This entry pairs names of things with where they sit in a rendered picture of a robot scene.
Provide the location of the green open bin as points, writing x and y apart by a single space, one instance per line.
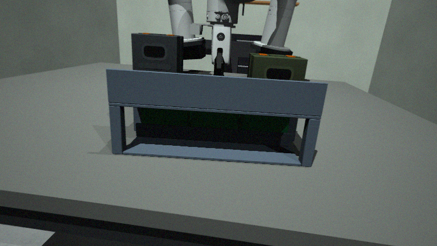
263 123
214 120
166 117

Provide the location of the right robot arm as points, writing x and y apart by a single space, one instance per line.
181 16

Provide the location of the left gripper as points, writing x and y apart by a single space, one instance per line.
220 48

